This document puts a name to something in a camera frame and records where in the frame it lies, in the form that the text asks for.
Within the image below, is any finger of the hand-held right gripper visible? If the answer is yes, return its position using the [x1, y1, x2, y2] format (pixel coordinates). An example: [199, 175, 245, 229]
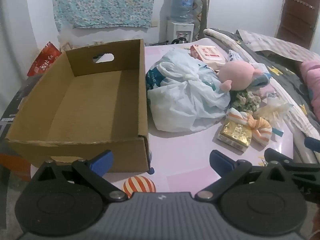
[304, 136, 320, 153]
[264, 148, 320, 173]

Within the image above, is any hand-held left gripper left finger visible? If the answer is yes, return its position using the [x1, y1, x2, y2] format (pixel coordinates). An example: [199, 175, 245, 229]
[31, 150, 128, 202]

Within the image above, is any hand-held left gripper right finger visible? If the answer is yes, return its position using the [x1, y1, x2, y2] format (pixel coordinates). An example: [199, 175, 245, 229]
[194, 149, 293, 201]

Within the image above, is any orange striped cloth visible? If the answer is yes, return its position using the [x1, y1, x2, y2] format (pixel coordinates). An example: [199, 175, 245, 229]
[226, 107, 273, 143]

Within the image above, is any clear plastic bag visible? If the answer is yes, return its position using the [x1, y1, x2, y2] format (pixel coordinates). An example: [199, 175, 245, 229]
[252, 99, 293, 126]

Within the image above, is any brown cardboard box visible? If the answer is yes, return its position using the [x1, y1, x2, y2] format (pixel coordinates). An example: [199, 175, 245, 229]
[5, 39, 151, 174]

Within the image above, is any pink plush toy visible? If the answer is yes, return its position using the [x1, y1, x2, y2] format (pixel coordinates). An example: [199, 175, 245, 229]
[218, 60, 262, 92]

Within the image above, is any blue white tissue pack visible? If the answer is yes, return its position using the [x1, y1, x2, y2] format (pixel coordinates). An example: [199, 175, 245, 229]
[226, 49, 244, 63]

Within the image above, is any white checked quilt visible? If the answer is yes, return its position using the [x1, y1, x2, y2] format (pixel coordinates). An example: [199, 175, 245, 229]
[203, 28, 320, 166]

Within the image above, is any gold packet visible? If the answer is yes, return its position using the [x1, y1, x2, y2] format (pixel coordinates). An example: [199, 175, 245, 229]
[217, 119, 253, 152]

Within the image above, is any orange striped ball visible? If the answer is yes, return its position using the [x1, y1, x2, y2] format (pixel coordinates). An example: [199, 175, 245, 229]
[122, 175, 156, 198]

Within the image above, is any pink cloth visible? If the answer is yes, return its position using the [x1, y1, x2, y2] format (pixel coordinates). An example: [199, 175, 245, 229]
[299, 60, 320, 111]

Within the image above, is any green knitted cloth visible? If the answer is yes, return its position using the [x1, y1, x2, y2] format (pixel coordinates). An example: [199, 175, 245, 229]
[230, 89, 262, 112]

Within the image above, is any grey blanket with yellow print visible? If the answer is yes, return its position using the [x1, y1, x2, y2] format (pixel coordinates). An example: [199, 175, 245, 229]
[204, 27, 320, 121]

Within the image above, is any white plastic bag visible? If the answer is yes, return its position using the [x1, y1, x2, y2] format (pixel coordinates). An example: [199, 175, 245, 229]
[145, 49, 231, 132]

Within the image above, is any checked printed sheet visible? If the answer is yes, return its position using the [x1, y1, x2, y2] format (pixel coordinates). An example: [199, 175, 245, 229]
[236, 29, 320, 62]

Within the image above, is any pink wet wipes pack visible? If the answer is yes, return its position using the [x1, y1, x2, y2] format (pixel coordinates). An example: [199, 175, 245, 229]
[190, 44, 227, 68]

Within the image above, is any red snack bag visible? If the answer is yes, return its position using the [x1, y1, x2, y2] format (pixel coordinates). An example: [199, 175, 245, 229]
[27, 41, 62, 77]

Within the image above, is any brown wooden door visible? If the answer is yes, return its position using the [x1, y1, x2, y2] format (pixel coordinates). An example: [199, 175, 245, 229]
[275, 0, 320, 50]

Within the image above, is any patterned board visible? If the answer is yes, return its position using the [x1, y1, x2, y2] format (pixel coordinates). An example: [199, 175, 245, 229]
[191, 0, 211, 42]

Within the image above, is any blue floral wall cloth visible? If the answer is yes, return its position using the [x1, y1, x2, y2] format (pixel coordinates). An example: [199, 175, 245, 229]
[52, 0, 165, 32]

